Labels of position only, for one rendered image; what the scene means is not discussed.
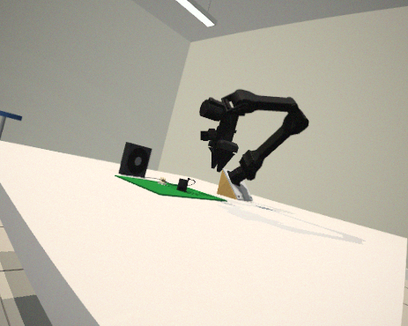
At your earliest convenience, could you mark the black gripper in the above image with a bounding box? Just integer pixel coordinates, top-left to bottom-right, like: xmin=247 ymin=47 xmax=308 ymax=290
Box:
xmin=208 ymin=123 xmax=239 ymax=172

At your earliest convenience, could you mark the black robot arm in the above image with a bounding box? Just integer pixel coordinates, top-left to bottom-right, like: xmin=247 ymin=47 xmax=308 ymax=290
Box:
xmin=199 ymin=89 xmax=309 ymax=187

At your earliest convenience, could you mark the black cable with plug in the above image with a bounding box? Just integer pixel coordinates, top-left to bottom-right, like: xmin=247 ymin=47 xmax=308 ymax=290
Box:
xmin=166 ymin=178 xmax=196 ymax=192

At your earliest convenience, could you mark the green circuit board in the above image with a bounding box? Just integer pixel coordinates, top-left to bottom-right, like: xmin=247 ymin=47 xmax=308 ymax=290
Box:
xmin=115 ymin=175 xmax=227 ymax=202

